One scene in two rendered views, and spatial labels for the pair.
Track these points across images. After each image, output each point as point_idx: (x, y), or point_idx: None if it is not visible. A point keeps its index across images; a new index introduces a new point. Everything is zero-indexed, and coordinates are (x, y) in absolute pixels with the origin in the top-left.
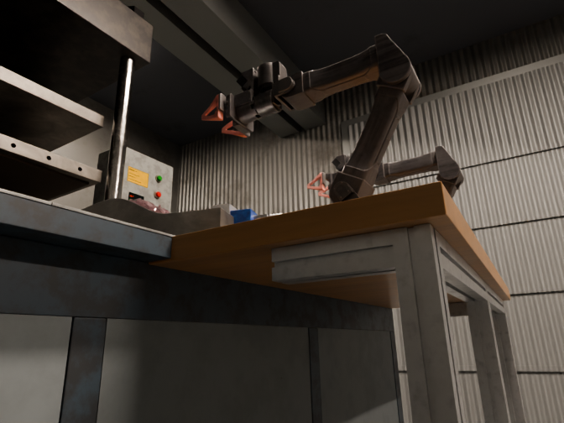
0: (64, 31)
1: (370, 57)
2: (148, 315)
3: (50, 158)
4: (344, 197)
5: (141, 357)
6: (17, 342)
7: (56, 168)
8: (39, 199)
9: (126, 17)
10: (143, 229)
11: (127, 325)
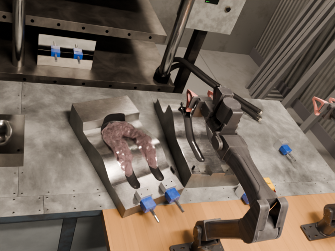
0: None
1: (251, 201)
2: (96, 215)
3: None
4: (194, 236)
5: (92, 223)
6: (44, 224)
7: None
8: (38, 213)
9: None
10: (85, 210)
11: (86, 218)
